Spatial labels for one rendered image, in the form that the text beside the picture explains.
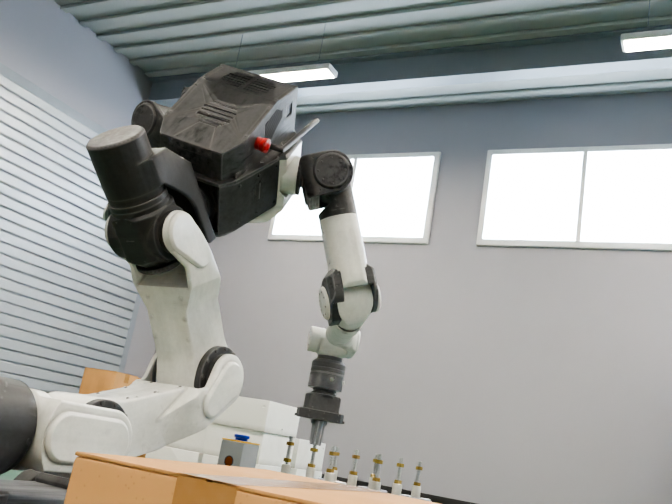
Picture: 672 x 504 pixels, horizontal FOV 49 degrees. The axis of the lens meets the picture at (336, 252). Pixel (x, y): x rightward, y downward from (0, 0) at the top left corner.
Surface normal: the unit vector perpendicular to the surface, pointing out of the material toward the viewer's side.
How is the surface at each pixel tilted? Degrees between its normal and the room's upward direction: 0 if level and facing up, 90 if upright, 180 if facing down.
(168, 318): 124
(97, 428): 90
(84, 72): 90
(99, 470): 90
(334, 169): 95
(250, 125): 66
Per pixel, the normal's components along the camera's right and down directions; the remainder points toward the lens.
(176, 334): -0.45, 0.29
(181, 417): 0.62, 0.23
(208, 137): 0.00, -0.64
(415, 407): -0.43, -0.30
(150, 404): 0.88, 0.03
